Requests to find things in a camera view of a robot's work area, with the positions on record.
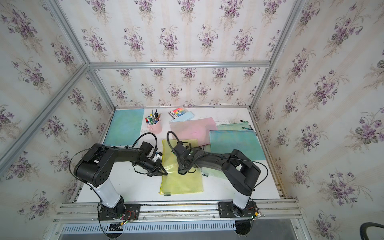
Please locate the pink metal pen bucket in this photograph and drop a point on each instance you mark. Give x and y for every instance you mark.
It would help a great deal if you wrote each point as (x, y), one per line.
(153, 121)

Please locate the light blue booklet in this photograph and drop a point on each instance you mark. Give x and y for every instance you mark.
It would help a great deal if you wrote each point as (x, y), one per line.
(185, 117)

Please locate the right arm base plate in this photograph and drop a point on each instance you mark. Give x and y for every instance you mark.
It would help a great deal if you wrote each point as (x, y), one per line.
(238, 209)

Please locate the blue mesh document bag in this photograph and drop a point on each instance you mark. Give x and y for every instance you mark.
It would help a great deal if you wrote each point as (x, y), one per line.
(124, 128)

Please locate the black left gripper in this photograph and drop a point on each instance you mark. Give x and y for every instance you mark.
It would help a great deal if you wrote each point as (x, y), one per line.
(157, 163)

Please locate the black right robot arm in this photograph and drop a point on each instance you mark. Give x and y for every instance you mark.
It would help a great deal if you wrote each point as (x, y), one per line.
(240, 171)

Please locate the aluminium mounting rail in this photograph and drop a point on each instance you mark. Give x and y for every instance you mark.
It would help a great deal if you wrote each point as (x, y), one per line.
(171, 211)

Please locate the pink mesh document bag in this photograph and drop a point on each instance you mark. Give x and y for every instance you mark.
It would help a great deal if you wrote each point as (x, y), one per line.
(194, 129)

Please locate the light green document bag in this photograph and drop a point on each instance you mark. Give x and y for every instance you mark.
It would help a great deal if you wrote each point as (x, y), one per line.
(207, 172)

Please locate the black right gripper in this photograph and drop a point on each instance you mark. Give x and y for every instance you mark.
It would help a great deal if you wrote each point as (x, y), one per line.
(180, 162)

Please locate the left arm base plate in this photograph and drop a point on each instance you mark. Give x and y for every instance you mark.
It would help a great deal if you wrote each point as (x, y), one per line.
(122, 212)

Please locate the green and grey cleaning cloth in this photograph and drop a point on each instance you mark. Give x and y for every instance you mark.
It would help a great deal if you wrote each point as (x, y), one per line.
(184, 171)

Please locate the pale green rear document bag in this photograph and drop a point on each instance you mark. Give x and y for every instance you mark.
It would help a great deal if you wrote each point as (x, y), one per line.
(240, 126)

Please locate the large teal document bag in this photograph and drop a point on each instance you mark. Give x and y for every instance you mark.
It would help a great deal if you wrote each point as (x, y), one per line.
(245, 141)

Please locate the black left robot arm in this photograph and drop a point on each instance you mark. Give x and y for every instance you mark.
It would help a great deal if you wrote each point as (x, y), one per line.
(96, 165)

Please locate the yellow mesh document bag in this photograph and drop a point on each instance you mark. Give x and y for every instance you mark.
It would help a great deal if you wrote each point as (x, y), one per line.
(178, 181)

